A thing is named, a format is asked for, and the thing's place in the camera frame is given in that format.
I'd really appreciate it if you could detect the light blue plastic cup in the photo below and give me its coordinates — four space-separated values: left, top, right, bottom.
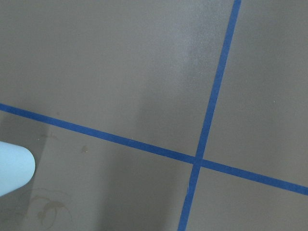
0 142 36 196

